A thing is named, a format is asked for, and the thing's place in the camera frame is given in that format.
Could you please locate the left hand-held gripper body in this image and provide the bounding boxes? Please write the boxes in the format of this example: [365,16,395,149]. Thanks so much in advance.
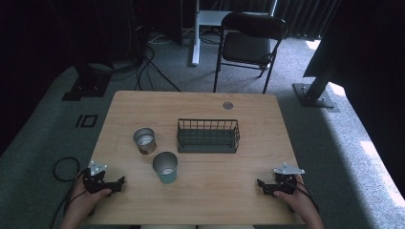
[83,160,111,196]

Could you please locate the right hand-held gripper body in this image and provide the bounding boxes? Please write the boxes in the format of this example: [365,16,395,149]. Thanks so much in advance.
[269,162,306,196]

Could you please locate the short metal cup brown band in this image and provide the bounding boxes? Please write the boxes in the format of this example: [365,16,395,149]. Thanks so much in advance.
[133,127,158,156]

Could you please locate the tall teal metal cup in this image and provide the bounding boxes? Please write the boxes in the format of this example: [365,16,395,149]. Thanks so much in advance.
[151,151,179,185]

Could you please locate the dark wire basket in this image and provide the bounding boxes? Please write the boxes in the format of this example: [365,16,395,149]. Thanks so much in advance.
[176,118,242,155]

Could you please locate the person's right hand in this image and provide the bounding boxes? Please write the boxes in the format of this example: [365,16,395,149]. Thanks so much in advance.
[272,174,312,215]

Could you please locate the person's left hand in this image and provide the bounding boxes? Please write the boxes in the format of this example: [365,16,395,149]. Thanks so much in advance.
[68,182,114,221]

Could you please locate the angled black stand with base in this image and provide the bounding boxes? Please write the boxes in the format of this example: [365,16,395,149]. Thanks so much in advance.
[291,61,341,114]

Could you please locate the black folding chair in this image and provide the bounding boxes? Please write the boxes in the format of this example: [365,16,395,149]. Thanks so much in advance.
[212,11,288,95]

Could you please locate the dark pleated curtain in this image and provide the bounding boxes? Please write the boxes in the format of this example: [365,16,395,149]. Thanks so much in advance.
[273,0,342,42]

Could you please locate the right hand-held gripper cable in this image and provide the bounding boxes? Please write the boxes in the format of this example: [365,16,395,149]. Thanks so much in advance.
[286,179,321,215]

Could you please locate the black cable loop on floor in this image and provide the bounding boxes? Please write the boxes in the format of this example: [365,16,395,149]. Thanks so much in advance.
[52,156,81,183]

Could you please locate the black stand with base plate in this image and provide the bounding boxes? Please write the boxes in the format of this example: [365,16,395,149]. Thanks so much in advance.
[61,0,113,102]

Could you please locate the black floor cables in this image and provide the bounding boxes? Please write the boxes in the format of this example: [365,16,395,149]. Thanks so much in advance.
[135,44,181,94]

